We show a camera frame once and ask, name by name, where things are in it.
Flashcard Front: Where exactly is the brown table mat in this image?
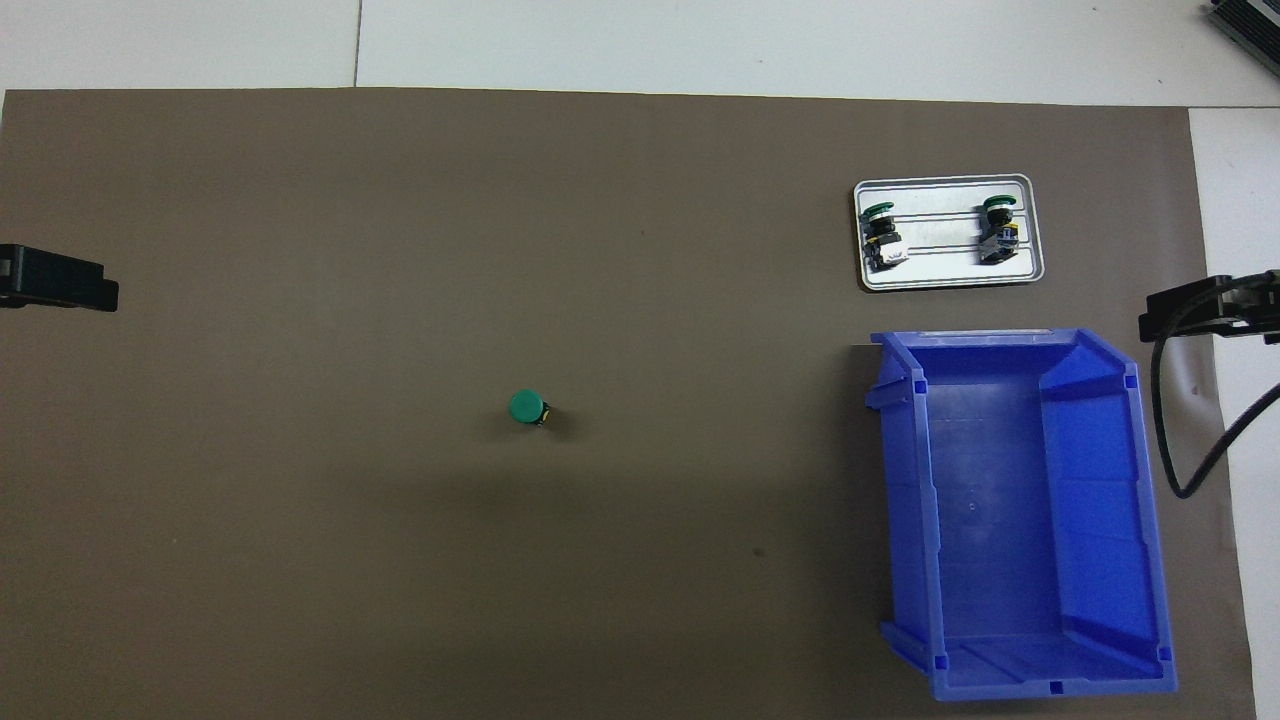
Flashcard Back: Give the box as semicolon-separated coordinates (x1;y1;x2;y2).
0;88;1256;720

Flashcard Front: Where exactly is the silver metal tray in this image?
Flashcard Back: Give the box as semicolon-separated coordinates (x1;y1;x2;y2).
853;174;1046;293

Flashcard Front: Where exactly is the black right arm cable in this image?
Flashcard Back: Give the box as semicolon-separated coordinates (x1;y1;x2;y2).
1150;290;1280;499

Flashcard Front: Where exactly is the blue plastic storage bin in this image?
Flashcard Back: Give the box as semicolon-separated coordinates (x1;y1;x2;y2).
865;327;1179;701

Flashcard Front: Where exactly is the grey ribbed device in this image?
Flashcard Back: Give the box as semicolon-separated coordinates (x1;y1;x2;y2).
1205;0;1280;76

